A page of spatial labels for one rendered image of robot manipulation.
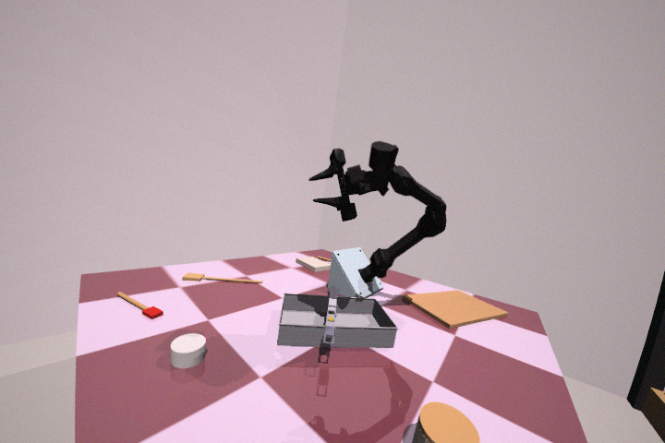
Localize white cylinder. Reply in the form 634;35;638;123
170;333;206;369

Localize cream flat rectangular board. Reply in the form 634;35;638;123
296;257;331;272

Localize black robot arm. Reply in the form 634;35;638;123
345;140;447;282

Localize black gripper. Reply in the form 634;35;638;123
309;149;371;222

